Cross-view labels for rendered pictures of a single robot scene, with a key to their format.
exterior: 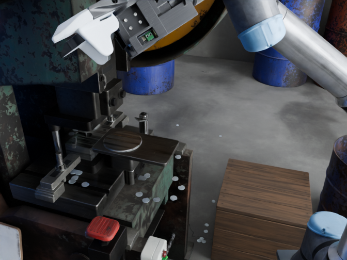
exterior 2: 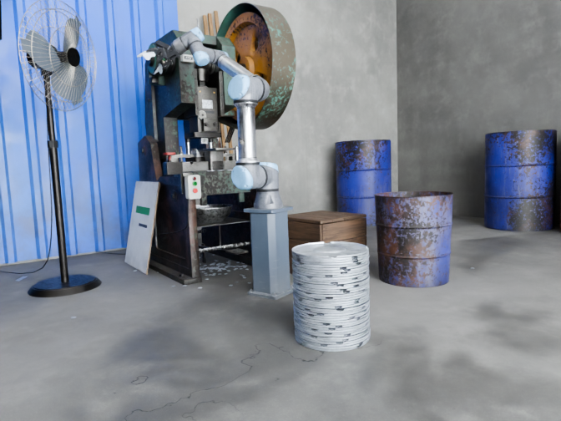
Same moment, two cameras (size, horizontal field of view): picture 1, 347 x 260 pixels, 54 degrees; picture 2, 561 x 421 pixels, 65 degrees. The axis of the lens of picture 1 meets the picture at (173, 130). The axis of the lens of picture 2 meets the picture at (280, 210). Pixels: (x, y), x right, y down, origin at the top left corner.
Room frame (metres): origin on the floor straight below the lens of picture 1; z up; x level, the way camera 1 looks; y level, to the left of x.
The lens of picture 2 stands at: (-1.07, -1.88, 0.67)
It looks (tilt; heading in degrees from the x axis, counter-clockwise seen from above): 6 degrees down; 37
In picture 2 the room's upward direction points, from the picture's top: 2 degrees counter-clockwise
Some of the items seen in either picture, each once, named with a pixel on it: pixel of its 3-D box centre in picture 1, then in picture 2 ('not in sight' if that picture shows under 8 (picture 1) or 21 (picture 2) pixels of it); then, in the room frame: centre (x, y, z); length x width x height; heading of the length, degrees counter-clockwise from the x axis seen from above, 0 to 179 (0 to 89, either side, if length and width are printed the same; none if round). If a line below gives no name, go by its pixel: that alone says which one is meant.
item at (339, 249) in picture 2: not in sight; (330, 249); (0.36, -1.02, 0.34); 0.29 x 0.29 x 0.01
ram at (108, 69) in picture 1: (91, 61); (204, 109); (0.95, 0.24, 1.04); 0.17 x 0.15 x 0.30; 73
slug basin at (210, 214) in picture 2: not in sight; (207, 214); (0.96, 0.28, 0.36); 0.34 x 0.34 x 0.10
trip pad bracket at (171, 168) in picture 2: (110, 259); (174, 177); (0.60, 0.16, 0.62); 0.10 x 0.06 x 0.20; 163
